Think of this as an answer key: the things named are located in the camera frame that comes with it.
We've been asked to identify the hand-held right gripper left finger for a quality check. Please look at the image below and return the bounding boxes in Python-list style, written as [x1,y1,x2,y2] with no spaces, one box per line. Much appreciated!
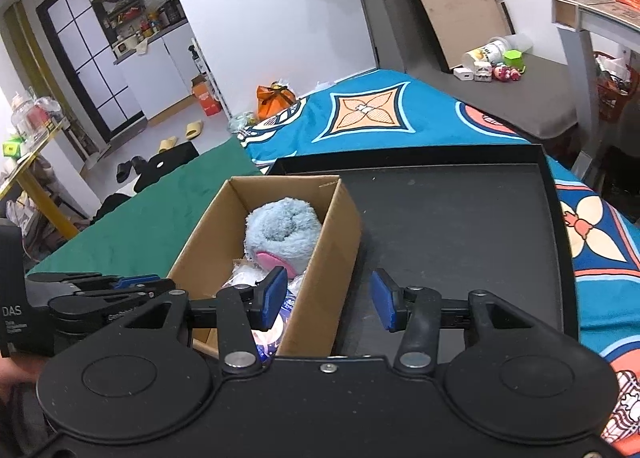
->
[120,268,290,372]

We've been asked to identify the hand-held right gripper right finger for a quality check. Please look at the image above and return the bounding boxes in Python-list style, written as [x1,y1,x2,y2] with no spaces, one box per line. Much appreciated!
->
[370,268,545,372]

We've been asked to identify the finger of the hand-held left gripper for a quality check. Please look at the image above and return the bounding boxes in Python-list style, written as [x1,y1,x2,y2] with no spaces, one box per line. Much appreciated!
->
[27,272,162,295]
[47,279,177,335]

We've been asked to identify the blue printed carton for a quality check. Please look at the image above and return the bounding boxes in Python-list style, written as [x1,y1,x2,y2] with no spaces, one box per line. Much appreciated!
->
[255,283,303,358]

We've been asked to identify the grey plush toy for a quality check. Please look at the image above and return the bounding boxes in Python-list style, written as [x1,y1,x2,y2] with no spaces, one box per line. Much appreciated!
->
[243,197,322,281]

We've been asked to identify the brown cardboard box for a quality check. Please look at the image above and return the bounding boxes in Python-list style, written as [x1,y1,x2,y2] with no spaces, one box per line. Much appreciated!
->
[167,175,363,359]

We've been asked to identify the black tray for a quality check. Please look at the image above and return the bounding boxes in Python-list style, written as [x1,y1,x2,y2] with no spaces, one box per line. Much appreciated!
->
[265,143,581,359]

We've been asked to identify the yellow table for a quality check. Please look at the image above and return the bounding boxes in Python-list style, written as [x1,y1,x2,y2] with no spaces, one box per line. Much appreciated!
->
[0,120,82,239]

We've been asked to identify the black shoes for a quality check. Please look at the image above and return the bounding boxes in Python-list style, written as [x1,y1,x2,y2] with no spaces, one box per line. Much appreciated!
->
[115,156,149,184]

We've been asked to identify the black chair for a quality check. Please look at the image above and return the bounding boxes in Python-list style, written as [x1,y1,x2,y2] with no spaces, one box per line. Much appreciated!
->
[134,141,200,195]

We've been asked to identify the clear glass jars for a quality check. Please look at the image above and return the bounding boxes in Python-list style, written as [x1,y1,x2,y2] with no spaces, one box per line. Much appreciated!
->
[9,92,66,139]

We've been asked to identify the teal printed blanket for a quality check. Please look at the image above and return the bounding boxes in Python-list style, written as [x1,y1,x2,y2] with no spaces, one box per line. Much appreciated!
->
[237,68,640,458]

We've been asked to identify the orange bag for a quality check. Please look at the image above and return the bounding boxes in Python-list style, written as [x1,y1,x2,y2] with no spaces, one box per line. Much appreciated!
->
[256,82,297,121]

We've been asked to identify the orange box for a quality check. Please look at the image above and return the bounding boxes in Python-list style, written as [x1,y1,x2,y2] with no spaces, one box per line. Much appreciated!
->
[191,75,223,117]

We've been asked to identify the black framed glass door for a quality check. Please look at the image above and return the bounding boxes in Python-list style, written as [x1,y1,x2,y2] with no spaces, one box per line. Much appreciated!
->
[36,0,147,141]

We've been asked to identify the grey padded bench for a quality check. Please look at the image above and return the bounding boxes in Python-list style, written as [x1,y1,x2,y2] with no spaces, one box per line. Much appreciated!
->
[345,0,578,141]

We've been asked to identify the kitchen shelf with items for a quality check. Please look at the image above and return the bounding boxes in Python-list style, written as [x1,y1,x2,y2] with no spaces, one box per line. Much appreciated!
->
[91,0,188,63]

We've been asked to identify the green plastic toy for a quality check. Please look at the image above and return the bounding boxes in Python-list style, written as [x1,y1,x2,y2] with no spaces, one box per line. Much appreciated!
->
[502,49,528,72]

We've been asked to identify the orange plastic basket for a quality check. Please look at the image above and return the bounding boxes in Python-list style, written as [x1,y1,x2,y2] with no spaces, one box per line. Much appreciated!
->
[594,50,640,122]

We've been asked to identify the white table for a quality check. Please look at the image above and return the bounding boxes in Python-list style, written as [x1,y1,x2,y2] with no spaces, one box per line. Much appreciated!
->
[551,0,640,181]

